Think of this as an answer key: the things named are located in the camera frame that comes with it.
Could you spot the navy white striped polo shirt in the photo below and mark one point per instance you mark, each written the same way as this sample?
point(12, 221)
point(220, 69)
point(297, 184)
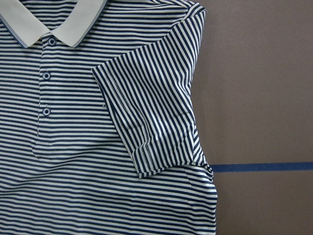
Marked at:
point(97, 130)

